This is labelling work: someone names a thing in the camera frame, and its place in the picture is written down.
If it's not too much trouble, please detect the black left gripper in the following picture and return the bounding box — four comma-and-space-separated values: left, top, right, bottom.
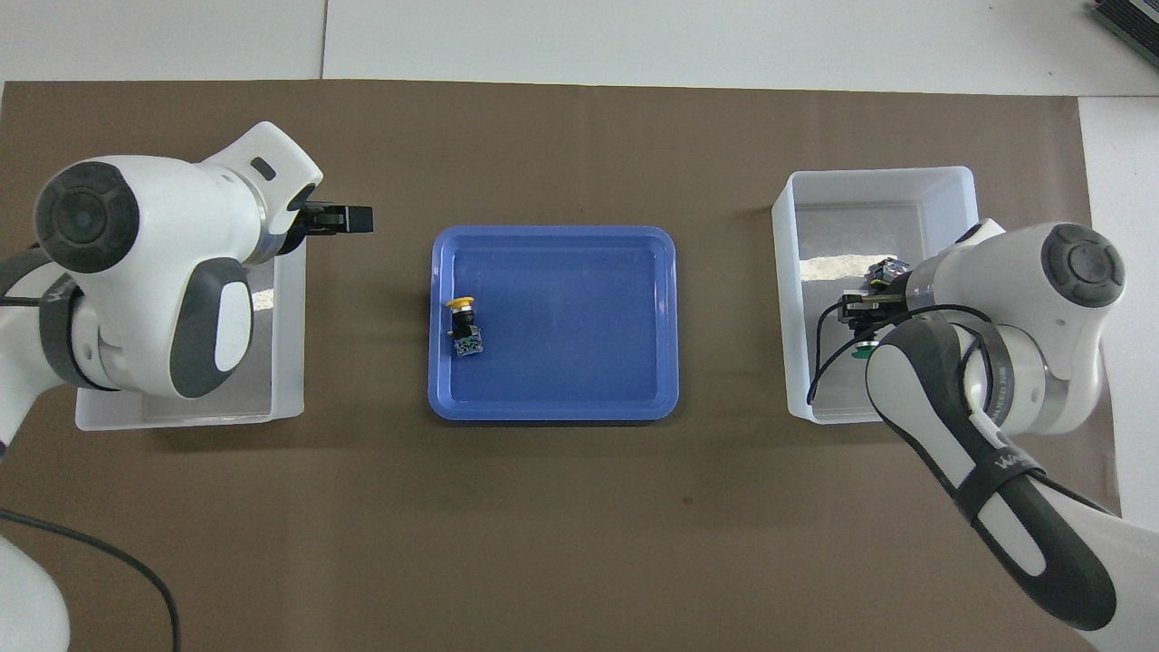
283, 186, 375, 255

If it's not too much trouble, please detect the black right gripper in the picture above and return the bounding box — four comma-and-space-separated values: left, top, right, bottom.
839, 281, 912, 341

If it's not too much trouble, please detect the yellow push button switch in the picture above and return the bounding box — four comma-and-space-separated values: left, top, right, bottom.
445, 296, 484, 359

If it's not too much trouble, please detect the translucent white plastic bin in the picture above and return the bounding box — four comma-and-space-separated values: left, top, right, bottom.
771, 166, 1003, 425
75, 235, 307, 432

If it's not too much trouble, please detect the blue plastic tray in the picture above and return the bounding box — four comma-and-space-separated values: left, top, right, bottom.
427, 225, 679, 423

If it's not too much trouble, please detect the brown paper table mat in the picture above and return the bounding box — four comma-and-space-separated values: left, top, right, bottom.
0, 80, 1138, 652

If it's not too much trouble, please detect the grey ribbed device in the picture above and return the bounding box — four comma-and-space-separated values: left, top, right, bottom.
1091, 0, 1159, 48

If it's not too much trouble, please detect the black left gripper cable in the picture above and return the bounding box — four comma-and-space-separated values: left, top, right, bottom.
0, 509, 181, 652

